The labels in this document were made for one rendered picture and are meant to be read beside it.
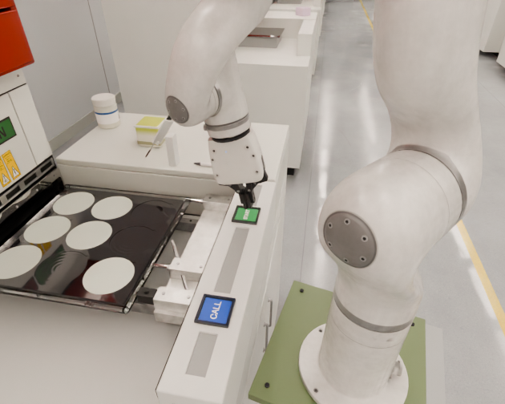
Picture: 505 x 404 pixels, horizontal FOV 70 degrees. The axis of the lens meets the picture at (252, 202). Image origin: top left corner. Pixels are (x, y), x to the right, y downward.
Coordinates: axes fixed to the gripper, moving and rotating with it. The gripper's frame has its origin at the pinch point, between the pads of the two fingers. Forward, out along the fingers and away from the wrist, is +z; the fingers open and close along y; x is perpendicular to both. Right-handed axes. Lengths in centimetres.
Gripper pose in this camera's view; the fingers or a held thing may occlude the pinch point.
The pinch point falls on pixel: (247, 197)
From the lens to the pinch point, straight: 77.3
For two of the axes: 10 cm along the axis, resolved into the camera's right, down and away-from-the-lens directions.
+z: 2.1, 8.1, 5.4
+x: 1.8, -5.8, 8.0
